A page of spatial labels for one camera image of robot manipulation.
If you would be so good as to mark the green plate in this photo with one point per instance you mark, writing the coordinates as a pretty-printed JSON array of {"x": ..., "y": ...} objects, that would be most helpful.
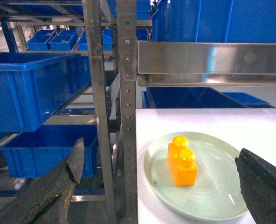
[{"x": 216, "y": 194}]

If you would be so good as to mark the large blue bin on shelf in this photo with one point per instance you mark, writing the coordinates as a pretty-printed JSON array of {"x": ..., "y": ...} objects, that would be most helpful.
[{"x": 224, "y": 21}]

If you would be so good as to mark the steel shelf rack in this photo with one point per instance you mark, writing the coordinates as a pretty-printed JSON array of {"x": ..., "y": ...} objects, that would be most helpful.
[{"x": 125, "y": 132}]

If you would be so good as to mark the large blue bin upper left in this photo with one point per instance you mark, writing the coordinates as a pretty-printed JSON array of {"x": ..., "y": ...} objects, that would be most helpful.
[{"x": 33, "y": 86}]

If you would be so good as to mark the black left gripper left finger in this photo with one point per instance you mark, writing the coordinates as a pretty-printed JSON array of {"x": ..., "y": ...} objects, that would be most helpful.
[{"x": 47, "y": 200}]

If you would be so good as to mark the large blue bin lower left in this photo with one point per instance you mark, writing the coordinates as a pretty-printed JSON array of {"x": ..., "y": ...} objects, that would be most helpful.
[{"x": 33, "y": 154}]

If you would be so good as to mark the yellow toy block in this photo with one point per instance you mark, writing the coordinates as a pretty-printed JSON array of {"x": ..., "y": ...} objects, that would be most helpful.
[{"x": 181, "y": 162}]

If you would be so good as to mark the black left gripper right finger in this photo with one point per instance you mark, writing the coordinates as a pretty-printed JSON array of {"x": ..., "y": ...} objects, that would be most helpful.
[{"x": 258, "y": 186}]

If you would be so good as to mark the blue bin behind table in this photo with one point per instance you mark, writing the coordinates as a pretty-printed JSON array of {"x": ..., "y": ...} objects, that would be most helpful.
[
  {"x": 187, "y": 98},
  {"x": 248, "y": 100}
]

